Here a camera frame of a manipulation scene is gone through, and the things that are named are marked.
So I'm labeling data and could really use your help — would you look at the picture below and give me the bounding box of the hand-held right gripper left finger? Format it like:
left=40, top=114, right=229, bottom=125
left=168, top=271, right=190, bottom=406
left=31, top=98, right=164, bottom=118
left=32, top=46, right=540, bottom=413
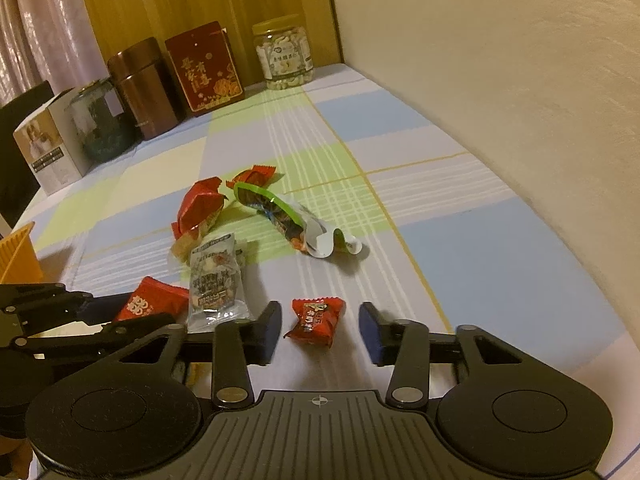
left=102, top=301, right=281, bottom=409

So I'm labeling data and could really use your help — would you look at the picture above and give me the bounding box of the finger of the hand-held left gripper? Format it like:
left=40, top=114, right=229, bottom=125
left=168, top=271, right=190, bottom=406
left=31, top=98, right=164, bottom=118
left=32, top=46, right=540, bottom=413
left=0, top=282, right=126, bottom=333
left=14, top=312, right=177, bottom=360

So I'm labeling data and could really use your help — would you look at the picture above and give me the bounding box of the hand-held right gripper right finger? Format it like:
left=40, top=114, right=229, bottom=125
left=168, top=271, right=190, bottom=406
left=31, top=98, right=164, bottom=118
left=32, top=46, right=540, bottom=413
left=359, top=302, right=531, bottom=407

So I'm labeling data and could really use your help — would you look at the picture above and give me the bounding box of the small red printed candy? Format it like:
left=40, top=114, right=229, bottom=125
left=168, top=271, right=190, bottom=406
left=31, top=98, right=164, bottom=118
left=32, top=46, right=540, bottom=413
left=283, top=297, right=347, bottom=348

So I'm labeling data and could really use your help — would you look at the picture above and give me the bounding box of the orange plastic tray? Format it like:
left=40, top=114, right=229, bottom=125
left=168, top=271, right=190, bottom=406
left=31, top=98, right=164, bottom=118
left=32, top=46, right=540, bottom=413
left=0, top=222, right=45, bottom=286

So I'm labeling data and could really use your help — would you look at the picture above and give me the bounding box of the red packet with white print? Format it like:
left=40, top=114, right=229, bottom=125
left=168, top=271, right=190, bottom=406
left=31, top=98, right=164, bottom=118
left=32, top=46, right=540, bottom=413
left=112, top=276, right=191, bottom=323

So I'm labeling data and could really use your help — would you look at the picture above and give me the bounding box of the tan candy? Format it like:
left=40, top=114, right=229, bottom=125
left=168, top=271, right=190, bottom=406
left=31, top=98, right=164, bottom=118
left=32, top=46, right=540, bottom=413
left=169, top=232, right=201, bottom=263

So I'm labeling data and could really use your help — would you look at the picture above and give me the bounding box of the green snack packet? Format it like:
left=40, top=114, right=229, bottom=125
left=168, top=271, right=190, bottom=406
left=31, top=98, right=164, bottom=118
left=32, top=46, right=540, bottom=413
left=234, top=181, right=363, bottom=259

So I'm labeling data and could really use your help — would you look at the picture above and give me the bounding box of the large red snack packet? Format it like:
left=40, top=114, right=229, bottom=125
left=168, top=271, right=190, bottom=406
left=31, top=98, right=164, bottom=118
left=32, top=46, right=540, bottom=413
left=171, top=176, right=231, bottom=241

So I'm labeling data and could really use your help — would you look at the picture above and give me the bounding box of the red twisted wrapper candy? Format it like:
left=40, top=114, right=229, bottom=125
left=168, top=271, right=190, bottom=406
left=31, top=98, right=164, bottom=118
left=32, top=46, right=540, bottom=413
left=226, top=164, right=278, bottom=196

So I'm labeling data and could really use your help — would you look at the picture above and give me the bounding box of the black chair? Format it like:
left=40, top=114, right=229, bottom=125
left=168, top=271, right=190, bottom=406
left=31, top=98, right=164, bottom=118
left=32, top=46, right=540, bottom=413
left=0, top=80, right=56, bottom=231

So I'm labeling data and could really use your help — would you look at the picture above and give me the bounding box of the white cardboard box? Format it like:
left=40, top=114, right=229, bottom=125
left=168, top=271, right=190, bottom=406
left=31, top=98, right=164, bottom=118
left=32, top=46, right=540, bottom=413
left=12, top=87, right=96, bottom=196

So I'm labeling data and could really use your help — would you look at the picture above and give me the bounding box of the green glass jar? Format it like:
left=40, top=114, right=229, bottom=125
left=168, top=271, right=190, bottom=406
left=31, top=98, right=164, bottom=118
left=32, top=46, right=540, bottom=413
left=67, top=77, right=138, bottom=163

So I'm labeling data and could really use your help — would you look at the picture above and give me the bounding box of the brown metal canister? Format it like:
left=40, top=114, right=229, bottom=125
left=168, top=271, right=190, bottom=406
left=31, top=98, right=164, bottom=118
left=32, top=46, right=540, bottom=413
left=106, top=37, right=181, bottom=141

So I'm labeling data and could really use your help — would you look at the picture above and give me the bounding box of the red gift box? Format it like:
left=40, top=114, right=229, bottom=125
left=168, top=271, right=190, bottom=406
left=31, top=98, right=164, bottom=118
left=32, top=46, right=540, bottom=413
left=165, top=21, right=246, bottom=117

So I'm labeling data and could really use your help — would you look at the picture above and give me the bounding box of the pale curtain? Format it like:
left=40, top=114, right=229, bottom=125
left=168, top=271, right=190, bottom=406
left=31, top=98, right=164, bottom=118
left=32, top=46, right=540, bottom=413
left=0, top=0, right=108, bottom=106

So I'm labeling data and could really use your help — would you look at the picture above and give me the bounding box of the clear plastic nut jar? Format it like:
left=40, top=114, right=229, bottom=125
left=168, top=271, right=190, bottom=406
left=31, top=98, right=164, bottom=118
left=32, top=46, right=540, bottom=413
left=251, top=19, right=315, bottom=92

